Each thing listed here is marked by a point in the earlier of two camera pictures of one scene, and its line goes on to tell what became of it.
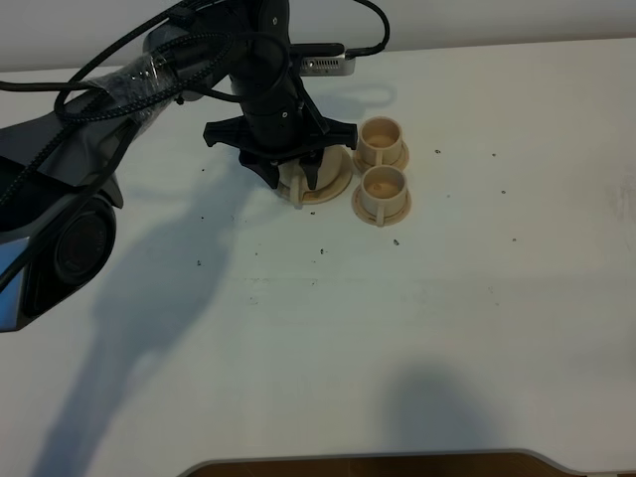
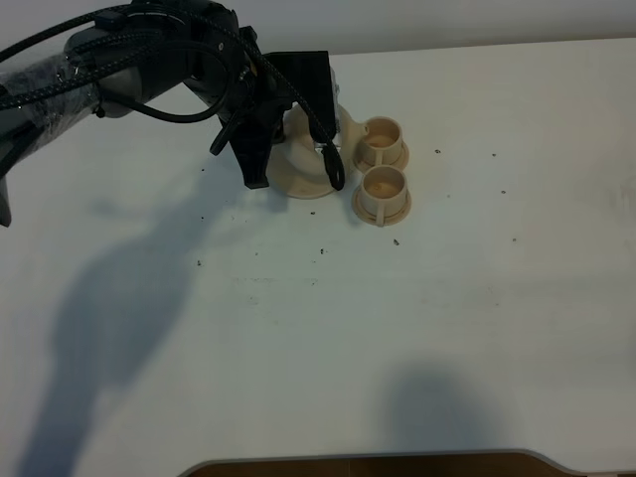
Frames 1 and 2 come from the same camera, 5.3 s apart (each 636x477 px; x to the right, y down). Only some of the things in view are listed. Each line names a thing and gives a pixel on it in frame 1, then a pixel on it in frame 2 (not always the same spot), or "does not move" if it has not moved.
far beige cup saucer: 401,163 does not move
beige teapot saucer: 326,196 → 298,189
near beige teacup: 383,192 does not move
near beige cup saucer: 372,219 does not move
